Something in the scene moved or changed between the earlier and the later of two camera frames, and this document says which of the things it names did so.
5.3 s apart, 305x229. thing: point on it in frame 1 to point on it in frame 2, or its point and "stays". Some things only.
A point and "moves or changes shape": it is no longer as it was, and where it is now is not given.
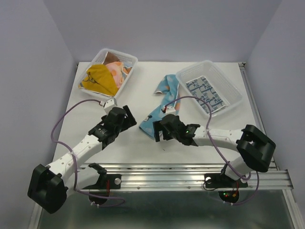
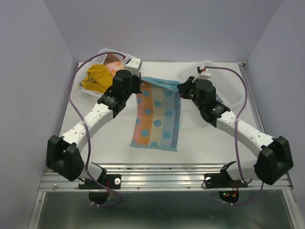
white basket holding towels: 107,73 stays
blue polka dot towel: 167,91 moves or changes shape
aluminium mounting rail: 190,177 stays
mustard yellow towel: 99,78 stays
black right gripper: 158,126 to 184,86
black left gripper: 129,119 to 137,80
